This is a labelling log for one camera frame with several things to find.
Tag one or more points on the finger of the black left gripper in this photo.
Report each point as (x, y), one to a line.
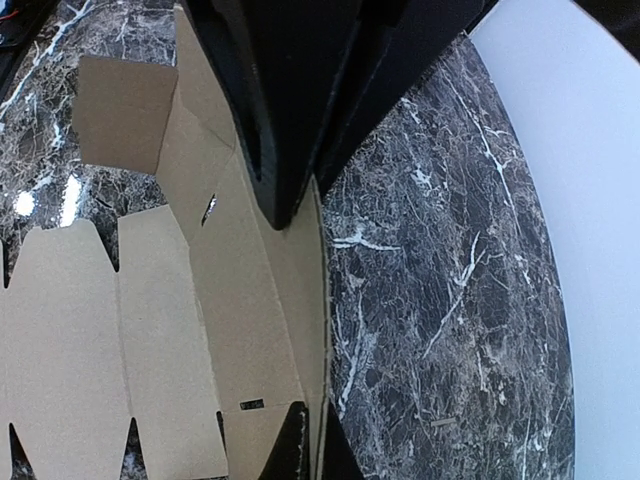
(396, 42)
(279, 64)

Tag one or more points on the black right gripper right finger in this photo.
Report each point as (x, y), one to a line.
(331, 456)

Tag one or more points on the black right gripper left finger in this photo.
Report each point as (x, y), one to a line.
(288, 459)

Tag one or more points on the brown cardboard box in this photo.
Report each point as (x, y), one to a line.
(207, 328)

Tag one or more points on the black front table rail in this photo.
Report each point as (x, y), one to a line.
(21, 21)

